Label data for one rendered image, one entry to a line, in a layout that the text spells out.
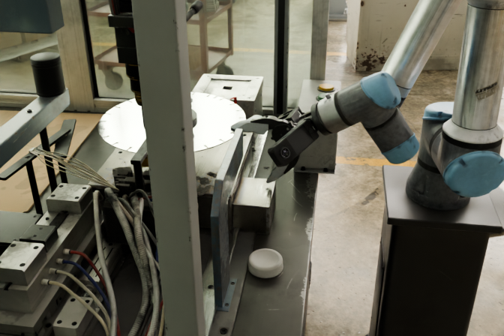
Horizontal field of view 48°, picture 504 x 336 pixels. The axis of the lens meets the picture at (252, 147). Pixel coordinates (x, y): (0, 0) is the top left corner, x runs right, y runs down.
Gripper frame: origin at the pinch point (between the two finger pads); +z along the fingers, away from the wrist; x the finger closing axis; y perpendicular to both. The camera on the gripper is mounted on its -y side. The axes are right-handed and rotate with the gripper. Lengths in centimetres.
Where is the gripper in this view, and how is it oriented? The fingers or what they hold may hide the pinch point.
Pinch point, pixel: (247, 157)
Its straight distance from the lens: 125.5
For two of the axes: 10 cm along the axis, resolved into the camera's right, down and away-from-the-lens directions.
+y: 3.4, -4.4, 8.3
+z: -7.8, 3.7, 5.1
